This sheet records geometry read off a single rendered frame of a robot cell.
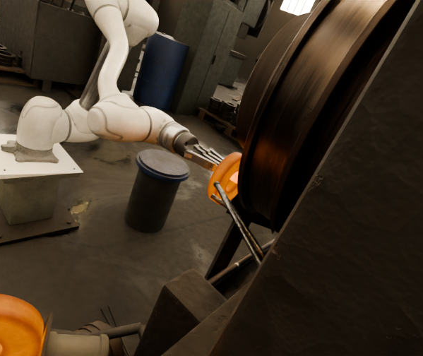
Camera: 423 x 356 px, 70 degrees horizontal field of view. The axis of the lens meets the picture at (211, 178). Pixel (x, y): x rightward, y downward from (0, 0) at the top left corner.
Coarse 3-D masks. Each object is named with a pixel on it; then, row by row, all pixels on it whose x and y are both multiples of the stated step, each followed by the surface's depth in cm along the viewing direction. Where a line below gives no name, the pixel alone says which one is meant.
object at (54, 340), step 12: (60, 336) 46; (72, 336) 47; (84, 336) 48; (96, 336) 49; (48, 348) 43; (60, 348) 44; (72, 348) 45; (84, 348) 46; (96, 348) 47; (108, 348) 47
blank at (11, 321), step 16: (0, 304) 38; (16, 304) 40; (0, 320) 38; (16, 320) 38; (32, 320) 41; (0, 336) 39; (16, 336) 40; (32, 336) 41; (0, 352) 41; (16, 352) 41; (32, 352) 42
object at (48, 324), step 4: (52, 312) 46; (48, 316) 46; (52, 316) 46; (48, 320) 45; (44, 324) 47; (48, 324) 44; (44, 328) 45; (48, 328) 44; (44, 332) 44; (48, 332) 43; (44, 336) 43; (48, 336) 43; (44, 340) 42; (44, 344) 42; (40, 348) 43; (44, 348) 41; (40, 352) 41; (44, 352) 41
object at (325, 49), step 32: (352, 0) 36; (384, 0) 35; (320, 32) 36; (352, 32) 35; (288, 64) 37; (320, 64) 35; (288, 96) 37; (256, 128) 40; (288, 128) 38; (256, 160) 43; (256, 192) 47
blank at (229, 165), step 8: (224, 160) 81; (232, 160) 81; (216, 168) 81; (224, 168) 80; (232, 168) 81; (216, 176) 80; (224, 176) 80; (208, 184) 82; (224, 184) 82; (232, 184) 89; (208, 192) 83; (216, 192) 81; (232, 192) 89
